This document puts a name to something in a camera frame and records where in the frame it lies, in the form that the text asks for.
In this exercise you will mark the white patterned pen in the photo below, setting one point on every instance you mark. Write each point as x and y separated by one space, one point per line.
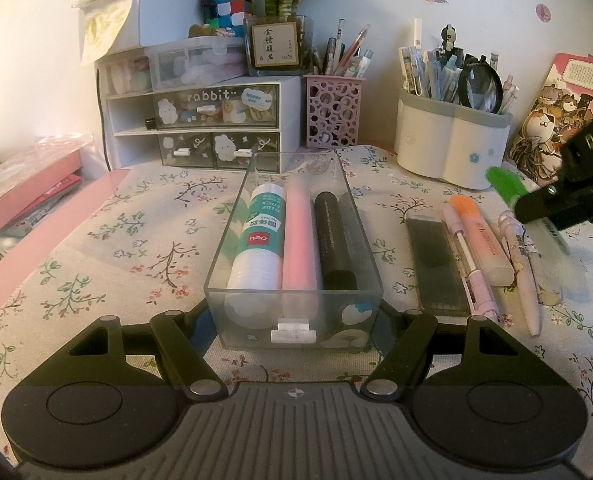
523 285

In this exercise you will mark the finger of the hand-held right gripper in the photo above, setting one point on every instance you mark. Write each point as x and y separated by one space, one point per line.
566 202

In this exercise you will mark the bunch of blue white pens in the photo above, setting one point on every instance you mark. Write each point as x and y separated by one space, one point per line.
431 70

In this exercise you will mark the round pink wall sticker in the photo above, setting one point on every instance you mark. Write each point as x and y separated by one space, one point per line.
542 11

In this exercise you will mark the row of illustrated comic books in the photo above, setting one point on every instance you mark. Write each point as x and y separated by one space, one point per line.
541 125

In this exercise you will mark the clear storage box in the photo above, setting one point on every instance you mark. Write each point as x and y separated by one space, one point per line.
191 65

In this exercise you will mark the purple clear pen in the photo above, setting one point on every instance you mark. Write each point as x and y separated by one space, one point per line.
481 290

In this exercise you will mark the white drawer organizer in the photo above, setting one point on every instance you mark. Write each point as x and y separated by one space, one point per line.
289 110

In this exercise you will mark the glass vase with label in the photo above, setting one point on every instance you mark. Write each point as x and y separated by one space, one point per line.
276 47

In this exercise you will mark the pink desk mat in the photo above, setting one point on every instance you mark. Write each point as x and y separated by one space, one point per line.
51 240

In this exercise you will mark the pink highlighter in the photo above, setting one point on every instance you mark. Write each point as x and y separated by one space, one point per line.
299 240

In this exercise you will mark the orange highlighter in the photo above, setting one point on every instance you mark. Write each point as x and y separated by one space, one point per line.
486 245

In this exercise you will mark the pale yellow paper sheet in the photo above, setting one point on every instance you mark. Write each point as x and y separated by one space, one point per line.
101 30

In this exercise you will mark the black marker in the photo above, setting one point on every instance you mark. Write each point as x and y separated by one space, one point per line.
334 240

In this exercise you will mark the bunch of pens and pencils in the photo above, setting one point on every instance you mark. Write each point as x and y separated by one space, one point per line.
346 55

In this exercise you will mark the clear plastic drawer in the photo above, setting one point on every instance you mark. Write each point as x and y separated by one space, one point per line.
296 310

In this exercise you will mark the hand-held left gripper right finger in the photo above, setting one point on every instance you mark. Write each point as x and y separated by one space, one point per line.
406 345

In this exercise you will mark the white green glue stick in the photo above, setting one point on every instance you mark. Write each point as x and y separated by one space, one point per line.
256 240

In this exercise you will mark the dark pencil lead case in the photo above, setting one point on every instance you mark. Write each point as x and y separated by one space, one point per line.
436 270

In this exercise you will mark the pink box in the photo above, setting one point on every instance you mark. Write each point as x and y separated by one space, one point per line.
31 190

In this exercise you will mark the white storage box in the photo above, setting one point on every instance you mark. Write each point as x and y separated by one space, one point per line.
161 15

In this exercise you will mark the white flower-shaped pen holder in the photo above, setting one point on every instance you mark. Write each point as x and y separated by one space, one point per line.
446 145

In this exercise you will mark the black magnifying glass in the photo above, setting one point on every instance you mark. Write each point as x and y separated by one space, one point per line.
478 87

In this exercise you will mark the green highlighter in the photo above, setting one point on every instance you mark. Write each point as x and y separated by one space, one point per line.
506 185

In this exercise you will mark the colourful cube puzzle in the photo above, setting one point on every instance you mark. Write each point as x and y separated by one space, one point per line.
231 0

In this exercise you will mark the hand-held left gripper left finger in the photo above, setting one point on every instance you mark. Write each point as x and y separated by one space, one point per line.
176 340

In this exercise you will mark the pink perforated pen holder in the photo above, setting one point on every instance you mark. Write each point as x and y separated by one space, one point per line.
331 110

